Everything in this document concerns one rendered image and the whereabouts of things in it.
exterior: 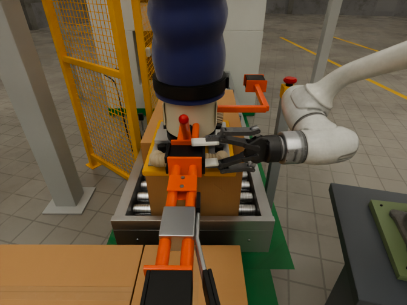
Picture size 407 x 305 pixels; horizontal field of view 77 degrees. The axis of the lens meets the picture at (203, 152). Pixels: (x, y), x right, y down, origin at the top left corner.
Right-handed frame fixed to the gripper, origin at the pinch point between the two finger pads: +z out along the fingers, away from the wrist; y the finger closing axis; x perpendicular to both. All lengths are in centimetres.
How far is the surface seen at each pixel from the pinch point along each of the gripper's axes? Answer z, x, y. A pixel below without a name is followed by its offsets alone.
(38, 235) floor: 107, 73, 108
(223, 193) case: -11.0, 25.2, 37.9
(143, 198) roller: 26, 44, 54
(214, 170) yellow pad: -3.9, 6.0, 10.9
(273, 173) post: -52, 70, 65
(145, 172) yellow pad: 17.0, 7.9, 11.4
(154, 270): 10.8, -33.3, -1.4
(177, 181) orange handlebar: 6.9, -12.4, -1.0
